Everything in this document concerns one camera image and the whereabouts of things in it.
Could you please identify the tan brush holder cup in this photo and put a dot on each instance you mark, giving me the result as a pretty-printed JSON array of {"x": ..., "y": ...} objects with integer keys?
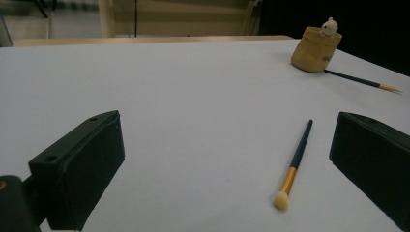
[{"x": 314, "y": 53}]

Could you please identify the black curtain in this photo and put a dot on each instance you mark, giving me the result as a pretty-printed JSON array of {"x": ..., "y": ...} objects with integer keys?
[{"x": 370, "y": 19}]

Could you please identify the makeup brush tapered tip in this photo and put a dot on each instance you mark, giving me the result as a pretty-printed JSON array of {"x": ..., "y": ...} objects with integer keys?
[{"x": 354, "y": 79}]

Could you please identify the makeup brush round beige tip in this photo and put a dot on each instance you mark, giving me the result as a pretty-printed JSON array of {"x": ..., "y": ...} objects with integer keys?
[{"x": 299, "y": 154}]

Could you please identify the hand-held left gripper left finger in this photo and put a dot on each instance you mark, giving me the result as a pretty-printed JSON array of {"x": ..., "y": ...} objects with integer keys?
[{"x": 80, "y": 167}]

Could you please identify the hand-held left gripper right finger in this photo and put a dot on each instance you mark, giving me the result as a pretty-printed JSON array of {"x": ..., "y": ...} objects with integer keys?
[{"x": 374, "y": 161}]

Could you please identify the cream wooden cabinet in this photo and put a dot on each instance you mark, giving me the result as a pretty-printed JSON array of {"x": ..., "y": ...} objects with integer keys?
[{"x": 193, "y": 19}]

